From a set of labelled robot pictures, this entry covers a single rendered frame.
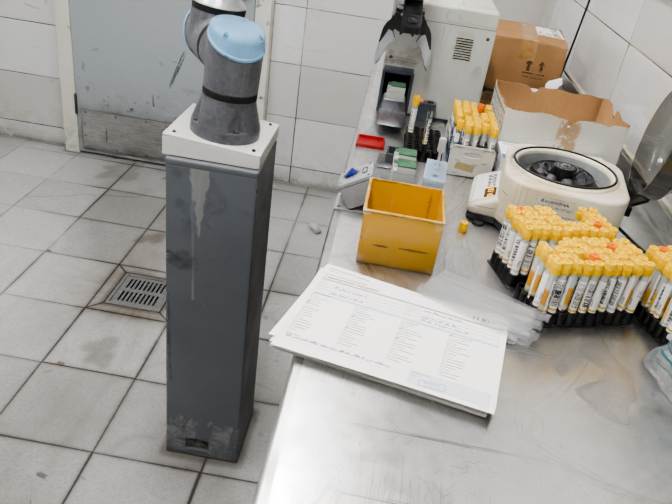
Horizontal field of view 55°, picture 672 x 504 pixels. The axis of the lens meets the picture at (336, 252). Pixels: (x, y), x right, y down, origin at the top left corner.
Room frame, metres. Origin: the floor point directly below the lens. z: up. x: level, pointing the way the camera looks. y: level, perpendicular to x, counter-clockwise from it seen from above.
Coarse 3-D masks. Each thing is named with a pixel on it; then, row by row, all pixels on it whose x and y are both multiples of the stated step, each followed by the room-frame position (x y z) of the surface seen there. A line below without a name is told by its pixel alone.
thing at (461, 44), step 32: (448, 0) 1.83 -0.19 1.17; (480, 0) 1.92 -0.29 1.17; (448, 32) 1.76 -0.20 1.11; (480, 32) 1.75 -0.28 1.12; (384, 64) 1.76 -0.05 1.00; (416, 64) 1.76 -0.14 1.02; (448, 64) 1.76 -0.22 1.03; (480, 64) 1.75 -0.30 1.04; (448, 96) 1.75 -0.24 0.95; (480, 96) 1.75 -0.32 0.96
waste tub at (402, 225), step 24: (384, 192) 1.06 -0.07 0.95; (408, 192) 1.06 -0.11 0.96; (432, 192) 1.06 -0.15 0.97; (384, 216) 0.94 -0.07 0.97; (408, 216) 0.93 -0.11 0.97; (432, 216) 1.06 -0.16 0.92; (360, 240) 0.94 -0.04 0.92; (384, 240) 0.94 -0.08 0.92; (408, 240) 0.93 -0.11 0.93; (432, 240) 0.93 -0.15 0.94; (384, 264) 0.93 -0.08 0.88; (408, 264) 0.93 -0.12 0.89; (432, 264) 0.93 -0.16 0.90
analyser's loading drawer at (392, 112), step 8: (384, 96) 1.69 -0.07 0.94; (384, 104) 1.65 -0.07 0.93; (392, 104) 1.65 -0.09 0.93; (400, 104) 1.65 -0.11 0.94; (384, 112) 1.59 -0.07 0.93; (392, 112) 1.59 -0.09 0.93; (400, 112) 1.59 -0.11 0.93; (384, 120) 1.59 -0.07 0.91; (392, 120) 1.59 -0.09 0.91; (400, 120) 1.59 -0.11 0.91
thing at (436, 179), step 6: (432, 162) 1.18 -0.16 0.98; (444, 162) 1.19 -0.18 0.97; (426, 168) 1.15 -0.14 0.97; (432, 168) 1.15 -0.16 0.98; (438, 168) 1.16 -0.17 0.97; (444, 168) 1.16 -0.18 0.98; (426, 174) 1.12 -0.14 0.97; (432, 174) 1.12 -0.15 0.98; (438, 174) 1.13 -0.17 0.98; (444, 174) 1.13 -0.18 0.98; (426, 180) 1.10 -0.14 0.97; (432, 180) 1.10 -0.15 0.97; (438, 180) 1.10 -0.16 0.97; (444, 180) 1.10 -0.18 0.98; (426, 186) 1.10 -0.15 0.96; (432, 186) 1.10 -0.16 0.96; (438, 186) 1.10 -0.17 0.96
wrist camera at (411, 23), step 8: (408, 0) 1.65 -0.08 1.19; (416, 0) 1.66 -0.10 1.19; (408, 8) 1.63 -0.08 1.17; (416, 8) 1.63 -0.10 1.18; (408, 16) 1.60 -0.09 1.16; (416, 16) 1.60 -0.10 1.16; (408, 24) 1.58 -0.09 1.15; (416, 24) 1.58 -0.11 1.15; (408, 32) 1.58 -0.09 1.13; (416, 32) 1.58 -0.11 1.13
